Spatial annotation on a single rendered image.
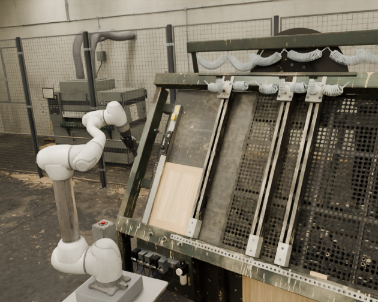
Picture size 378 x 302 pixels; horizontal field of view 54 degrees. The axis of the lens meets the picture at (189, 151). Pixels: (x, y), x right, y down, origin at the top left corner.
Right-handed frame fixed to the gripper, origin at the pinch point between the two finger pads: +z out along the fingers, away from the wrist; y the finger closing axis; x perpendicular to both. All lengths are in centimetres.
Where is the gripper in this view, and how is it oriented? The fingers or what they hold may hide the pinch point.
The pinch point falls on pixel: (134, 151)
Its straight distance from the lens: 265.6
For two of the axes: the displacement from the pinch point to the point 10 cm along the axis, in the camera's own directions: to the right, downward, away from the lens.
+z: 2.5, 7.6, 6.0
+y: -8.7, -0.9, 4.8
